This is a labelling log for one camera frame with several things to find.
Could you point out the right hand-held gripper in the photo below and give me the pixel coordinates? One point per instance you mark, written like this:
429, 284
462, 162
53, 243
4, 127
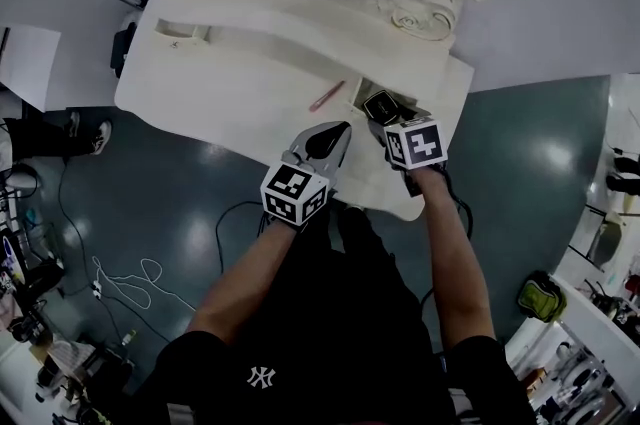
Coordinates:
420, 144

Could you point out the person's left forearm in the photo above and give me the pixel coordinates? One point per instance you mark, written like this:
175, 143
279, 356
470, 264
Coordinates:
250, 278

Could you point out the white board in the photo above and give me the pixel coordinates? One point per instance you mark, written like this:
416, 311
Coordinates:
27, 63

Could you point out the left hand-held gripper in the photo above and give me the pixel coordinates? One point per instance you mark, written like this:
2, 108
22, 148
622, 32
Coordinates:
295, 193

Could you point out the white vanity table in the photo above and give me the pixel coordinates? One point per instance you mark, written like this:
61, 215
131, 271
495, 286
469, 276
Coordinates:
225, 78

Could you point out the green bag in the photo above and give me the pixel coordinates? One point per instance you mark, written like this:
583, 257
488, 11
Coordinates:
541, 297

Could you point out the black makeup compact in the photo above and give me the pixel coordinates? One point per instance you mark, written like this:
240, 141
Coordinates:
381, 105

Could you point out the person's right forearm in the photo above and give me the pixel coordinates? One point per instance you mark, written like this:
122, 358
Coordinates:
452, 258

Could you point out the black bag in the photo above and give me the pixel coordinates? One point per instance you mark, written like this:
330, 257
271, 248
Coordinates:
122, 48

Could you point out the pink makeup pen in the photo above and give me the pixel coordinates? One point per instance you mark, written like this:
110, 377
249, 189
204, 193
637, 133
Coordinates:
327, 96

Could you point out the white vanity drawer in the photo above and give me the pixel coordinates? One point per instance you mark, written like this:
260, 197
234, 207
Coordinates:
356, 95

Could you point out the person's black shirt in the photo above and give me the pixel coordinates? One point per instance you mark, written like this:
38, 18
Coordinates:
320, 338

